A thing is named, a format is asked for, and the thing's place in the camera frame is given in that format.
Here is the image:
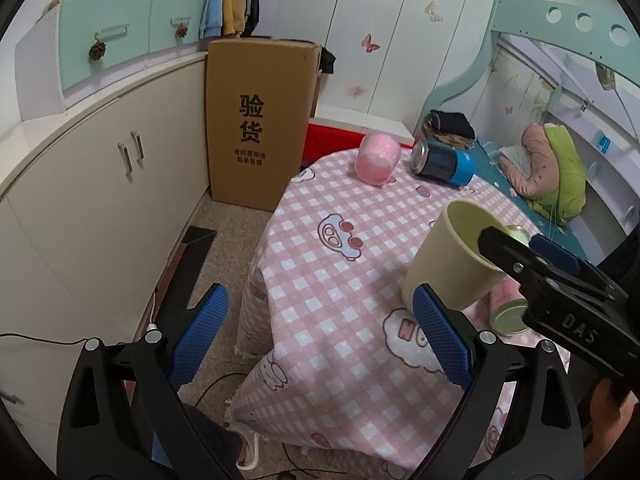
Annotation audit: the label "pale green plastic cup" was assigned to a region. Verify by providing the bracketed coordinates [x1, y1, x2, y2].
[401, 200, 506, 311]

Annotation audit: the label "small pink cup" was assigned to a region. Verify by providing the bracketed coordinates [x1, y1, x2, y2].
[354, 132, 400, 186]

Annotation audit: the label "person's right hand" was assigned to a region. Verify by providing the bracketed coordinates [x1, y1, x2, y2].
[585, 378, 637, 474]

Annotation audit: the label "pink green labelled can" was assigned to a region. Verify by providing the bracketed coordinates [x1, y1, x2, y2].
[487, 223, 535, 337]

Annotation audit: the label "green pink pillow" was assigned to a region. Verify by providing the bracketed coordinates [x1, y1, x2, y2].
[499, 122, 587, 224]

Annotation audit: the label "pink checkered tablecloth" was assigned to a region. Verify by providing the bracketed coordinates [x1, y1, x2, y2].
[229, 151, 538, 479]

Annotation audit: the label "white pillow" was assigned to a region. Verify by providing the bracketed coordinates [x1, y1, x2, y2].
[500, 145, 532, 176]

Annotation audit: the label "blue black can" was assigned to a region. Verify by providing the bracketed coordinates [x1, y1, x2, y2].
[410, 139, 475, 188]

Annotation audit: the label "cream floor cabinet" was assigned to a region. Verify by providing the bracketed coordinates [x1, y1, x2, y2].
[1, 56, 208, 466]

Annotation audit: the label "folded dark clothes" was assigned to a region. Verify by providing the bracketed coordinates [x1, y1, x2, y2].
[422, 110, 475, 150]

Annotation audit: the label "white board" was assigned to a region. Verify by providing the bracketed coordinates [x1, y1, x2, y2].
[310, 117, 414, 145]

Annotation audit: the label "red box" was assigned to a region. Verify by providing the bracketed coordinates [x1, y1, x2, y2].
[302, 124, 364, 168]

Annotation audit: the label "tall cardboard box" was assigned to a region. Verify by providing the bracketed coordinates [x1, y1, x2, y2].
[205, 38, 321, 211]

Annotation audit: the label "white wardrobe with butterflies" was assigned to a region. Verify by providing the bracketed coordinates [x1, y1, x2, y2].
[274, 0, 494, 128]

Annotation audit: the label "mint drawer unit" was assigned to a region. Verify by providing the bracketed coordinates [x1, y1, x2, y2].
[15, 0, 204, 122]

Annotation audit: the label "black floor cable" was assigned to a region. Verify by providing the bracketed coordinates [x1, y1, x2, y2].
[0, 329, 151, 348]

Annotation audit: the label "mint bunk bed frame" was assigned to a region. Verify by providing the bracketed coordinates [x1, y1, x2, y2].
[413, 0, 639, 143]

